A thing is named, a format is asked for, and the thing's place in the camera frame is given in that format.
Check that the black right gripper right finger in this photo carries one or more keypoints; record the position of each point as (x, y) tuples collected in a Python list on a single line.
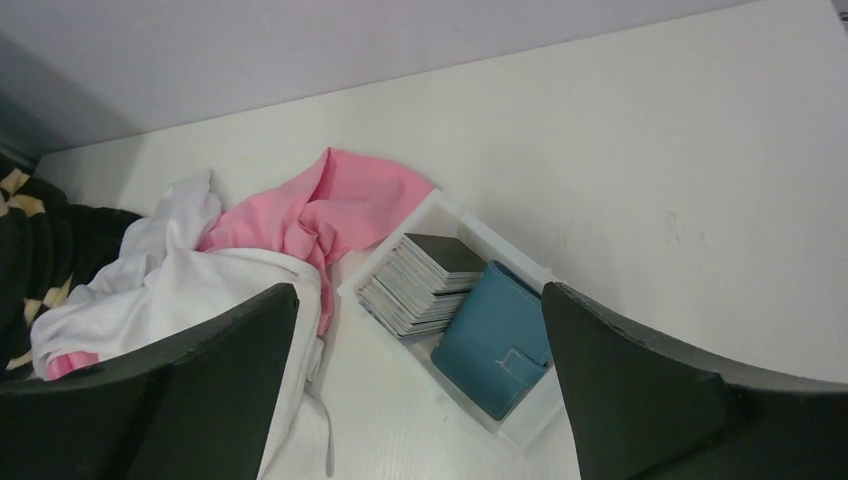
[(645, 405)]

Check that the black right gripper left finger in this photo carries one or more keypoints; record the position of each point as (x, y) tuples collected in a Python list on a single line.
[(195, 405)]

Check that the blue leather card holder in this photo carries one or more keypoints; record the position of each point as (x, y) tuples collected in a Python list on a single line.
[(496, 347)]

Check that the stack of credit cards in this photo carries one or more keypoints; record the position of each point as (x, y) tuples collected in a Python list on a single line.
[(419, 287)]

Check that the white cloth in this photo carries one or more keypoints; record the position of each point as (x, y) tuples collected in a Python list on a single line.
[(162, 284)]

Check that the black floral blanket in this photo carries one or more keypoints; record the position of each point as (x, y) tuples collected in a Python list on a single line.
[(48, 247)]

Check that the clear plastic tray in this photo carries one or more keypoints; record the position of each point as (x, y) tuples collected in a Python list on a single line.
[(439, 215)]

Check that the pink cloth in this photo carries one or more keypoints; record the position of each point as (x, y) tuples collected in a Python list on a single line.
[(343, 202)]

